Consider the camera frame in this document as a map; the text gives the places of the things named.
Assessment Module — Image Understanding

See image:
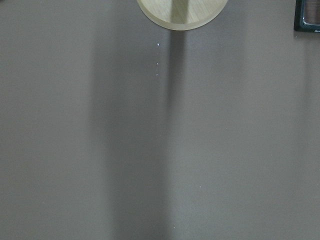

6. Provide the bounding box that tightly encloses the wooden mug tree stand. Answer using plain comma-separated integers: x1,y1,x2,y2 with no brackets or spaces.
137,0,228,31

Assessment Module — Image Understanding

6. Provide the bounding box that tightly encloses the black wire glass rack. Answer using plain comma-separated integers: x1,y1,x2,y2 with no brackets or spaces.
293,0,320,33

